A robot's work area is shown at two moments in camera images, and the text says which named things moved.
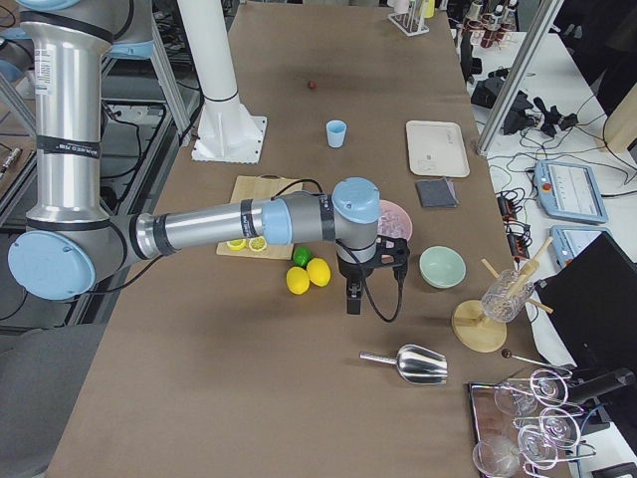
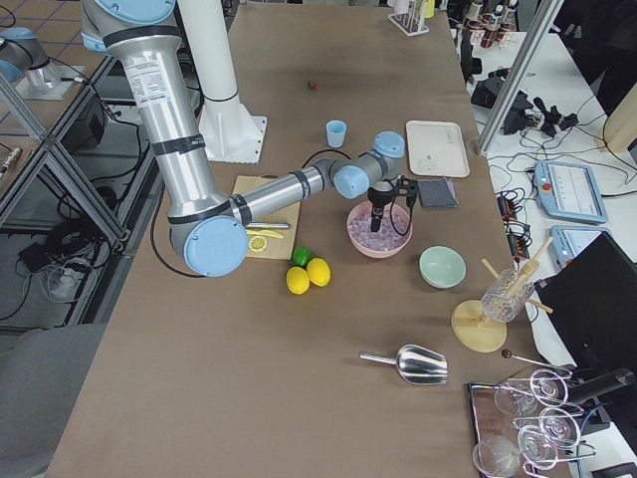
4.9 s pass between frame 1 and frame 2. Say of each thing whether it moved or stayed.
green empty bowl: stayed
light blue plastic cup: stayed
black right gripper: moved
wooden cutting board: stayed
